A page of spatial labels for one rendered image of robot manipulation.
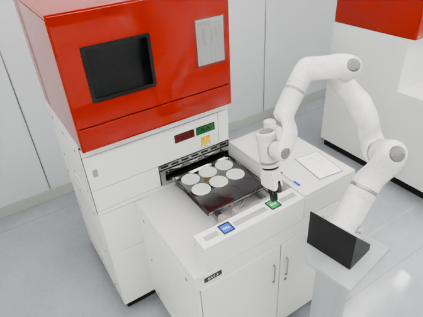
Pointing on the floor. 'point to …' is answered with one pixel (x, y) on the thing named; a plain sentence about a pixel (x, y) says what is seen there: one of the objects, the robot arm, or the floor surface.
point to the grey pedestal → (338, 277)
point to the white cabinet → (236, 277)
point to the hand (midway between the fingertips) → (273, 196)
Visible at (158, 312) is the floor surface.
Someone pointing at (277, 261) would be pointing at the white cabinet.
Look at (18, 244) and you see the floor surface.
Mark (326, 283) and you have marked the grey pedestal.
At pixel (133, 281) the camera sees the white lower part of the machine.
